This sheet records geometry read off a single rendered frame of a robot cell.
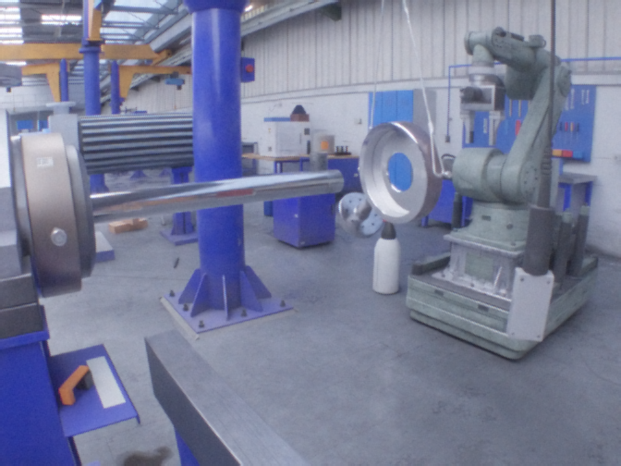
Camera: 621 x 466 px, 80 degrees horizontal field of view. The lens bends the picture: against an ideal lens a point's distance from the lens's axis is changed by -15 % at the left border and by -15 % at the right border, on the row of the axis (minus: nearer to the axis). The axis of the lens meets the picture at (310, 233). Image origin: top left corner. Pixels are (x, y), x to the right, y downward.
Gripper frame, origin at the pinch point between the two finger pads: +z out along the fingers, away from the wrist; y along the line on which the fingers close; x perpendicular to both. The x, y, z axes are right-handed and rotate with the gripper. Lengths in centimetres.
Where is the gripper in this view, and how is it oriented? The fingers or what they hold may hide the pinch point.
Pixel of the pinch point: (480, 138)
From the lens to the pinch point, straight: 249.9
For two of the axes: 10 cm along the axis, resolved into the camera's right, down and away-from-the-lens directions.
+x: -8.0, 1.5, -5.9
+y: -6.1, -2.0, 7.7
